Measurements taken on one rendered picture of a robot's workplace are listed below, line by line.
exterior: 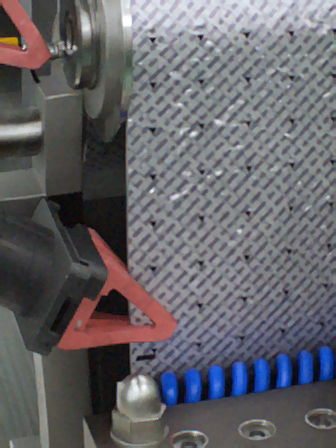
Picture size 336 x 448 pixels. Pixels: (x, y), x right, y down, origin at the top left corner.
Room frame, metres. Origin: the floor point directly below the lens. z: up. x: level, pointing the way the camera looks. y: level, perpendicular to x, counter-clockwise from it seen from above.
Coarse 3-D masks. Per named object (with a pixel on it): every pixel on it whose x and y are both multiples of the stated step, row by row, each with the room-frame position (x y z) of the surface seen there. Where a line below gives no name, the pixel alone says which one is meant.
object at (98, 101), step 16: (96, 0) 0.74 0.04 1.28; (112, 0) 0.72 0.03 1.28; (112, 16) 0.72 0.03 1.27; (112, 32) 0.72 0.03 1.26; (112, 48) 0.71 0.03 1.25; (112, 64) 0.71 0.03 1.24; (112, 80) 0.72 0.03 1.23; (96, 96) 0.74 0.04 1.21; (112, 96) 0.72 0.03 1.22; (96, 112) 0.74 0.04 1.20
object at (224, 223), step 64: (192, 128) 0.72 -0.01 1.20; (256, 128) 0.73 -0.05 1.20; (320, 128) 0.74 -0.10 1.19; (128, 192) 0.71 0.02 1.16; (192, 192) 0.72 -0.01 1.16; (256, 192) 0.73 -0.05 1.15; (320, 192) 0.74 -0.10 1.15; (128, 256) 0.71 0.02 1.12; (192, 256) 0.72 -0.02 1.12; (256, 256) 0.73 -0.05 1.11; (320, 256) 0.74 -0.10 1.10; (192, 320) 0.72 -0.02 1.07; (256, 320) 0.73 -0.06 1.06; (320, 320) 0.74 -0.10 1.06
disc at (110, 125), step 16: (128, 0) 0.71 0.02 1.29; (128, 16) 0.70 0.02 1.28; (128, 32) 0.70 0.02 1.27; (128, 48) 0.70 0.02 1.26; (128, 64) 0.70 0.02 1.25; (128, 80) 0.70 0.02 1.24; (128, 96) 0.70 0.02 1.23; (112, 112) 0.73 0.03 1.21; (96, 128) 0.77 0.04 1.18; (112, 128) 0.73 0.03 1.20
